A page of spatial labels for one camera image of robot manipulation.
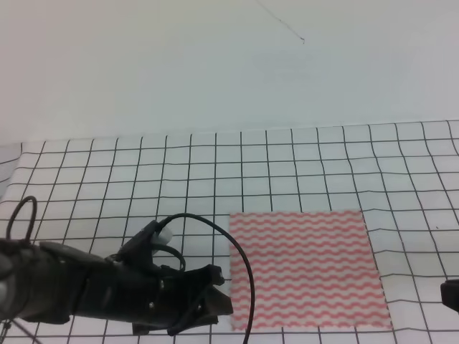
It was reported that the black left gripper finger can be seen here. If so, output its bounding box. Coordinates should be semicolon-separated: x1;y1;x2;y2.
200;264;225;287
195;287;233;325

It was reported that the pink wavy-striped towel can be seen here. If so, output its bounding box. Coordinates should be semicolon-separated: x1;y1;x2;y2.
229;210;392;330

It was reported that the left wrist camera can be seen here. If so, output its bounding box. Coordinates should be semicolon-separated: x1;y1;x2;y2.
115;221;172;268

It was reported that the white black-grid tablecloth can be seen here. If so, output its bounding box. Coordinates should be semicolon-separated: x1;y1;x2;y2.
1;120;458;343

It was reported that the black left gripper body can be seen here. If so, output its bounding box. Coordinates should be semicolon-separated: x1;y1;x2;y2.
67;260;212;335

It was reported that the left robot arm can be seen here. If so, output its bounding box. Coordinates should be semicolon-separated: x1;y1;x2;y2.
1;240;233;335

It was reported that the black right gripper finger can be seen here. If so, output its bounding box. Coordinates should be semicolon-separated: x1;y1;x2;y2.
440;279;459;312

